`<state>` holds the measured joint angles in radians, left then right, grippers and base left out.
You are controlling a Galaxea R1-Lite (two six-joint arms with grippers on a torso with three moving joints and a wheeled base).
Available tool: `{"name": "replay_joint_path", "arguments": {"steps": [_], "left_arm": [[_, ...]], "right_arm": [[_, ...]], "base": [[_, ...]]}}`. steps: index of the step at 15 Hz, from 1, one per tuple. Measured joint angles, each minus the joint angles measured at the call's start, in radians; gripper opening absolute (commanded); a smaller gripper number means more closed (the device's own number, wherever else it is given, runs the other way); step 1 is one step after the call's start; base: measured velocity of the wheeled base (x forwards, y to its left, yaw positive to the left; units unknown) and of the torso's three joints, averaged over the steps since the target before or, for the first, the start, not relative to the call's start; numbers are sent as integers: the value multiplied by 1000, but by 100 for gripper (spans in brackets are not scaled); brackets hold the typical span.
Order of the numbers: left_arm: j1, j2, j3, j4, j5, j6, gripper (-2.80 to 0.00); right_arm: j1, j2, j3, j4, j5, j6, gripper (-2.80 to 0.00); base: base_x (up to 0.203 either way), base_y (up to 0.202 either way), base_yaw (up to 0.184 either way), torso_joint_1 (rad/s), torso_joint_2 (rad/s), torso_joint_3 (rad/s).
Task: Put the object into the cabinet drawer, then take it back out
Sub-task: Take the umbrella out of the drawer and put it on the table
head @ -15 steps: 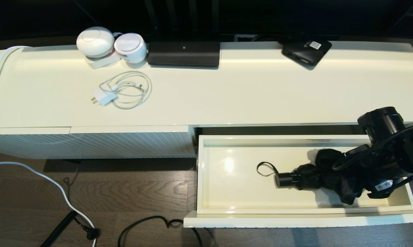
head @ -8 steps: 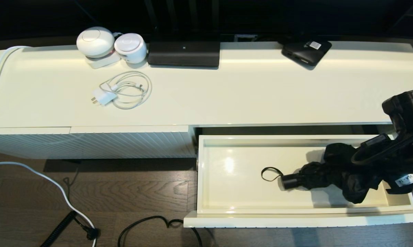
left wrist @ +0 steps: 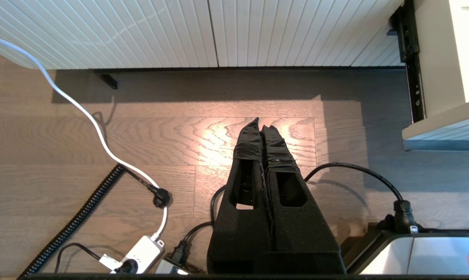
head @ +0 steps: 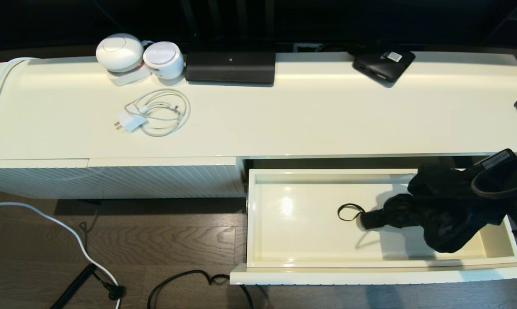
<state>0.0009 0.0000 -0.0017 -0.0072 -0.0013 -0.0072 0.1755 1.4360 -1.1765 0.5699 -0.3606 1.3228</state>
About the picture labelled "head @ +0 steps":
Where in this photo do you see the black umbrella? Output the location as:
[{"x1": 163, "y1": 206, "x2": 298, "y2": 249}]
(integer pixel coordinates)
[{"x1": 338, "y1": 163, "x2": 510, "y2": 254}]

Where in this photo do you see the white fluted drawer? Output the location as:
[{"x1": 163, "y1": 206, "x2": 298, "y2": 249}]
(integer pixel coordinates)
[{"x1": 229, "y1": 168, "x2": 517, "y2": 286}]

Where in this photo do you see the white sideboard cabinet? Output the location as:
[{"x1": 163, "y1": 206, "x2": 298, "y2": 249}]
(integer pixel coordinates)
[{"x1": 0, "y1": 51, "x2": 517, "y2": 200}]

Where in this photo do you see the black set-top box with label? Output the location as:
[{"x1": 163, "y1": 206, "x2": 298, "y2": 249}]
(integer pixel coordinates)
[{"x1": 352, "y1": 49, "x2": 416, "y2": 84}]

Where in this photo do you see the black rectangular device box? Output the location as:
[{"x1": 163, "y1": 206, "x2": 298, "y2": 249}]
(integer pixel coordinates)
[{"x1": 184, "y1": 51, "x2": 277, "y2": 85}]

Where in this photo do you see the small white round device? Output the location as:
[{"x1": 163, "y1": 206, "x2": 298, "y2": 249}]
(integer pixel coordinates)
[{"x1": 142, "y1": 41, "x2": 185, "y2": 80}]

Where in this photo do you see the white power adapter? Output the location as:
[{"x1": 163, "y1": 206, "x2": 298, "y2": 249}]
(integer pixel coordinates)
[{"x1": 114, "y1": 110, "x2": 148, "y2": 133}]

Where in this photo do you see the flat white device base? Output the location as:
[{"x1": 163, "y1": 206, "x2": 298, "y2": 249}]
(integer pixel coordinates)
[{"x1": 107, "y1": 64, "x2": 152, "y2": 87}]

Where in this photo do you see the large white dome device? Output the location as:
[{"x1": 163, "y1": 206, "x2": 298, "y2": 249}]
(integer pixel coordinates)
[{"x1": 95, "y1": 33, "x2": 144, "y2": 73}]

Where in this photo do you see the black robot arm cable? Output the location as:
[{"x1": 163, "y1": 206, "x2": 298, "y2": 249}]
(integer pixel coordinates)
[{"x1": 471, "y1": 158, "x2": 517, "y2": 200}]

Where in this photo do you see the white coiled charging cable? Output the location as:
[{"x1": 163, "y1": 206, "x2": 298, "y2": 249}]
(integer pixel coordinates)
[{"x1": 124, "y1": 89, "x2": 191, "y2": 137}]

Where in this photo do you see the black power cable loop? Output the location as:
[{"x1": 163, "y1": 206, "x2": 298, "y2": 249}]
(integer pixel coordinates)
[{"x1": 147, "y1": 270, "x2": 254, "y2": 309}]

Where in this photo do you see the white power strip cable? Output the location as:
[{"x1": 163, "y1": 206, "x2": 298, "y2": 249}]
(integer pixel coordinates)
[{"x1": 0, "y1": 202, "x2": 121, "y2": 309}]

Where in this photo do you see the black coiled cable with plug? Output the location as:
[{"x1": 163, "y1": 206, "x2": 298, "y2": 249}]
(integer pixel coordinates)
[{"x1": 50, "y1": 263, "x2": 126, "y2": 309}]

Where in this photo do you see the white twin cable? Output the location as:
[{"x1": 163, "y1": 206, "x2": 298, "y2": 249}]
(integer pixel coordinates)
[{"x1": 0, "y1": 57, "x2": 38, "y2": 138}]

